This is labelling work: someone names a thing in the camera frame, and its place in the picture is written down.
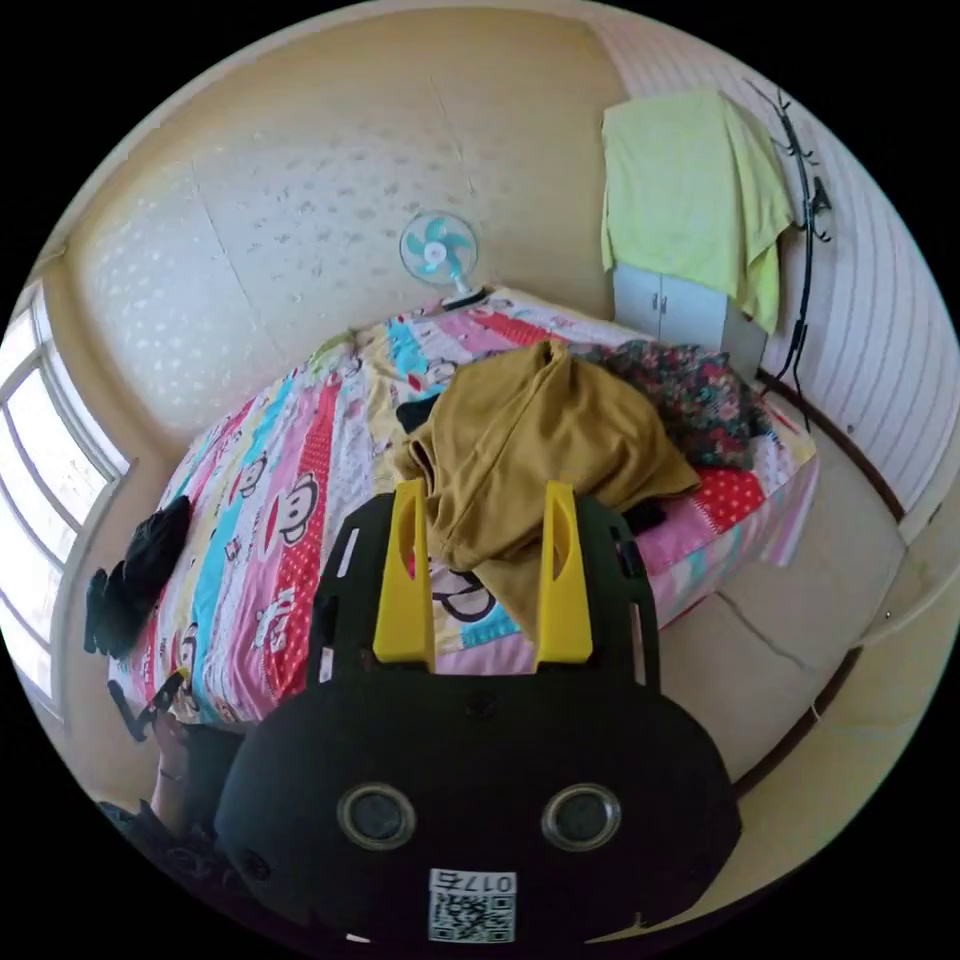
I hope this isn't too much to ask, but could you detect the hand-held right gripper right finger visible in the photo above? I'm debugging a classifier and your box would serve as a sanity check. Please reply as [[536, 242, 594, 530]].
[[535, 480, 595, 667]]

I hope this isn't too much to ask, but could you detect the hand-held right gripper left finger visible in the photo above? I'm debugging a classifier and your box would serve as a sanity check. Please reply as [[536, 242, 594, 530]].
[[371, 479, 437, 671]]

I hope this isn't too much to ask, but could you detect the person's left forearm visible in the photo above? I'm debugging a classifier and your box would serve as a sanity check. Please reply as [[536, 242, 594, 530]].
[[148, 775, 189, 835]]

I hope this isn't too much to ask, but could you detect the yellow long sleeve shirt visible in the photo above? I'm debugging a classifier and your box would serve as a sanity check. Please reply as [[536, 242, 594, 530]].
[[395, 338, 703, 640]]

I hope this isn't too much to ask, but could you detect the person's left hand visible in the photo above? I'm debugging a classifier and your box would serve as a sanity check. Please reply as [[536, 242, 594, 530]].
[[154, 712, 190, 781]]

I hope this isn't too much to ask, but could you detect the bed with printed striped sheet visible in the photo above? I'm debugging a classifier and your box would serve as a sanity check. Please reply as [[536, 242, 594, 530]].
[[104, 284, 823, 733]]

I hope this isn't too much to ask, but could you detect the window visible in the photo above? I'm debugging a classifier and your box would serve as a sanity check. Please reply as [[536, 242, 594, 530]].
[[0, 283, 135, 723]]

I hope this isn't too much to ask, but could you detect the floral garment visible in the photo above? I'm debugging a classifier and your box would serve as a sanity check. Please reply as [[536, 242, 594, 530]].
[[583, 338, 778, 471]]

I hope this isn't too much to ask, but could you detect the small blue fan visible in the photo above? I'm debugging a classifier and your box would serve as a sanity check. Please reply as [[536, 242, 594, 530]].
[[398, 211, 496, 311]]

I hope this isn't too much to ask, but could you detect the white cupboard with green towel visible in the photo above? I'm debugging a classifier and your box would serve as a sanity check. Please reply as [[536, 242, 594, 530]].
[[599, 87, 797, 378]]

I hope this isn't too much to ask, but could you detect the black coat rack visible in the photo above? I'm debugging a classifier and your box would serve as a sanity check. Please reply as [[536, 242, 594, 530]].
[[742, 74, 838, 435]]

